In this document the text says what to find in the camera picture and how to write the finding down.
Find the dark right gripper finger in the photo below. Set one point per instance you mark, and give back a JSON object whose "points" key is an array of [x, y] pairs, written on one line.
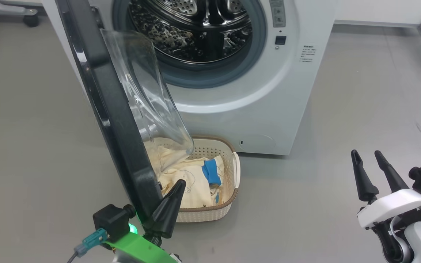
{"points": [[364, 182], [393, 177]]}

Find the white front-load washing machine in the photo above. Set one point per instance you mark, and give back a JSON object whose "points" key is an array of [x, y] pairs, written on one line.
{"points": [[250, 109]]}

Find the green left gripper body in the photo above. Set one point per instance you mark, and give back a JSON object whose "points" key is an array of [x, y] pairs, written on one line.
{"points": [[141, 248]]}

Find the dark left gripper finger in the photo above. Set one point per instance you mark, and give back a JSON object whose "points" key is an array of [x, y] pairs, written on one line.
{"points": [[168, 212]]}

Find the cream garment with blue cuff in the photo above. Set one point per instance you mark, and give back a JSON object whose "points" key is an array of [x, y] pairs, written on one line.
{"points": [[196, 190]]}

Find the black round glass washer door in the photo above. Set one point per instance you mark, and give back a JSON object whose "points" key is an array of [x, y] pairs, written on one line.
{"points": [[122, 128]]}

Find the cream bear-print garment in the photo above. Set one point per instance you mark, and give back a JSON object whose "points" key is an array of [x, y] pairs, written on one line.
{"points": [[174, 162]]}

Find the cream perforated laundry basket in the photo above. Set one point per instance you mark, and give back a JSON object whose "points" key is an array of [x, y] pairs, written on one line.
{"points": [[228, 171]]}

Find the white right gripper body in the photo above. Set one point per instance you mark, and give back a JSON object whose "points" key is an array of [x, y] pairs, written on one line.
{"points": [[397, 206]]}

